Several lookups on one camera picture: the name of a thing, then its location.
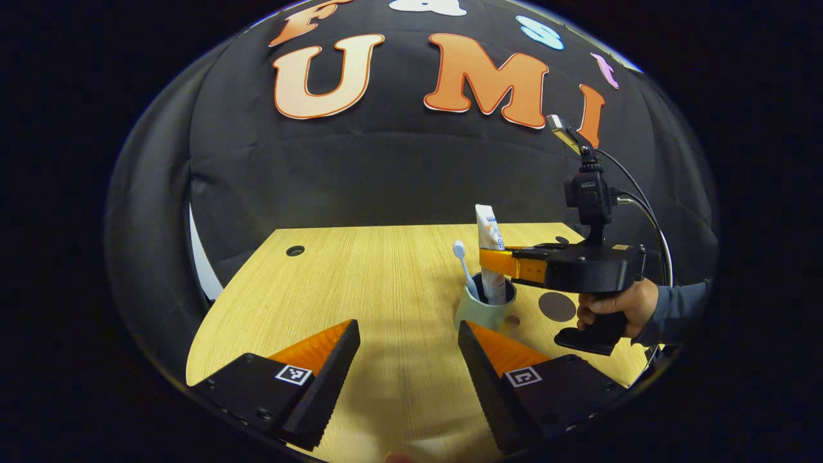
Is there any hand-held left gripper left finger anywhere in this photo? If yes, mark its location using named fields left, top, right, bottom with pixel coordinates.
left=190, top=318, right=362, bottom=452

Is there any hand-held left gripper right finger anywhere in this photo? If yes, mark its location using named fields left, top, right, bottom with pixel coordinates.
left=457, top=320, right=629, bottom=455

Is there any white toothpaste tube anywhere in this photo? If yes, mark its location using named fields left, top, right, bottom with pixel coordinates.
left=475, top=204, right=509, bottom=305

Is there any pale blue toothbrush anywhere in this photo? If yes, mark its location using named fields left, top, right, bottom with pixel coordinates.
left=452, top=240, right=480, bottom=300

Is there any light green cup wooden handle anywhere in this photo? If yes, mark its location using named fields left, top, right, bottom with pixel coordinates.
left=453, top=273, right=523, bottom=332

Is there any wooden desktop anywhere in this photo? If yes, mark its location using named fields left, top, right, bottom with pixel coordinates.
left=185, top=223, right=650, bottom=463

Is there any black backdrop cloth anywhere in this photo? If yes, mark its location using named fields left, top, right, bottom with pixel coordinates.
left=106, top=0, right=719, bottom=380

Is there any black camera cable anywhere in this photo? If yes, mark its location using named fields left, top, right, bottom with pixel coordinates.
left=595, top=148, right=674, bottom=288

